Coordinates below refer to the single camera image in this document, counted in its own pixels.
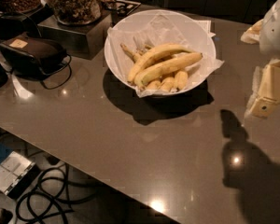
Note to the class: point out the black pouch with label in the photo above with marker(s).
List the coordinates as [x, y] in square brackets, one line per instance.
[33, 58]

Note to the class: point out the banana with stem at back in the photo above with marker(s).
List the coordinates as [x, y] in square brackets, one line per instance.
[133, 55]

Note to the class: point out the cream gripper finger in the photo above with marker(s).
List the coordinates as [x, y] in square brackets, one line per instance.
[251, 35]
[265, 97]

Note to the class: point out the long yellow banana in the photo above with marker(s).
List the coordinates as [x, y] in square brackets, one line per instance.
[153, 55]
[165, 68]

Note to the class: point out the glass jar of granola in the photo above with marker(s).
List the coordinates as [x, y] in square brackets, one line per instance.
[76, 12]

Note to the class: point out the small banana left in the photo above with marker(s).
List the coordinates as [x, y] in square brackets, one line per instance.
[154, 85]

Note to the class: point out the white paper liner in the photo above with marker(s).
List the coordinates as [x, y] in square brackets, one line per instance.
[121, 44]

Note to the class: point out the small banana middle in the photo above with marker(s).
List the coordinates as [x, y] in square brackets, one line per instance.
[167, 84]

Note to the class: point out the small banana right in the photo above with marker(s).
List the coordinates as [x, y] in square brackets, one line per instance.
[181, 79]

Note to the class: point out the dark square jar stand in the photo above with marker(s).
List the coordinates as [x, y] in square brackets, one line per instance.
[80, 41]

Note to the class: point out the white bowl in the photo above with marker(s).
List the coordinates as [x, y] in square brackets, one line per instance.
[165, 22]

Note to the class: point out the dark stand under cereal jar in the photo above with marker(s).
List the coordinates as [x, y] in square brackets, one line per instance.
[16, 23]

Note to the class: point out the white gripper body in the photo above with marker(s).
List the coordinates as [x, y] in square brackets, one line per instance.
[276, 32]

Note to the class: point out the black tray at back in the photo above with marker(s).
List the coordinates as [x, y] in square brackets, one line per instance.
[126, 7]

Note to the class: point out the small banana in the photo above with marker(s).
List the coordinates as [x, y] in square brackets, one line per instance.
[154, 85]
[167, 84]
[181, 79]

